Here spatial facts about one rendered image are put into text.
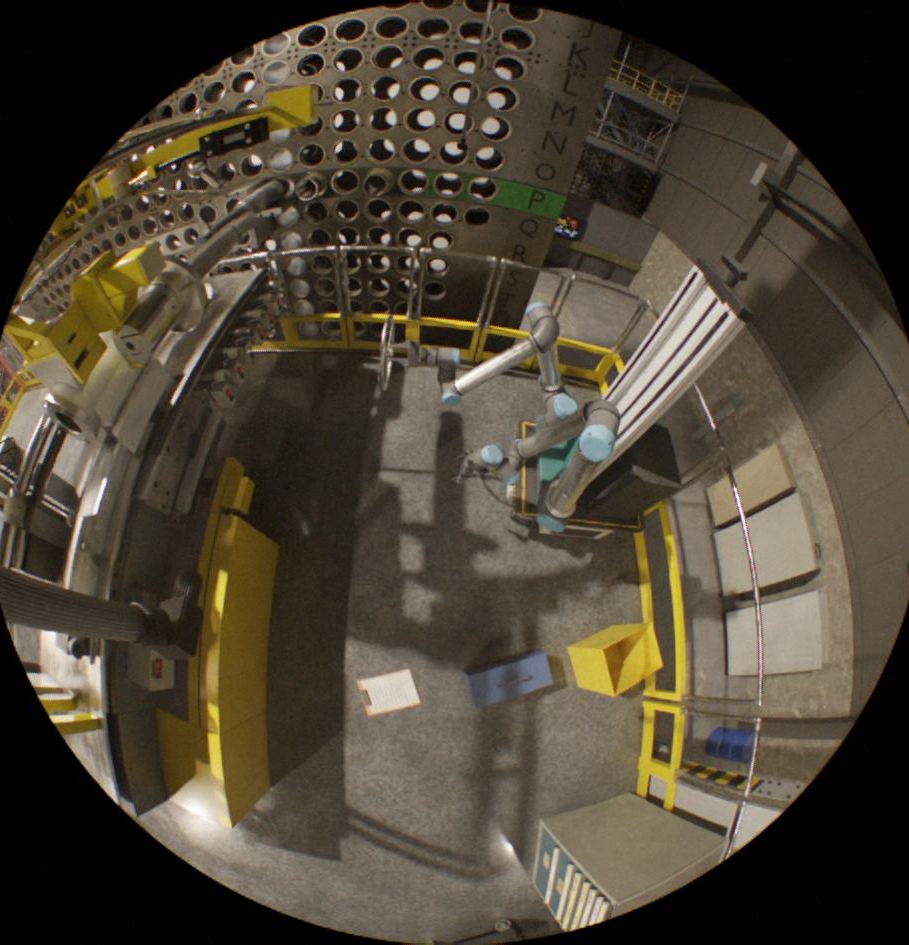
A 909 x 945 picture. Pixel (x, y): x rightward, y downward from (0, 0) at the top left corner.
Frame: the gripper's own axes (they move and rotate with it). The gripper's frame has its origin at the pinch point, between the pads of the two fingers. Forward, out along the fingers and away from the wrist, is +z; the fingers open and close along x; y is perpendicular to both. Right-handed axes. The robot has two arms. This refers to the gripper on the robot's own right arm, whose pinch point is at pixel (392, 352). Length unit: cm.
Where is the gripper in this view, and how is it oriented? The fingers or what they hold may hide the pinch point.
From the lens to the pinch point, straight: 165.3
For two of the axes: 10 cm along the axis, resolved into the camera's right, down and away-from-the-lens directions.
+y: -0.9, -2.6, 9.6
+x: 1.0, -9.6, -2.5
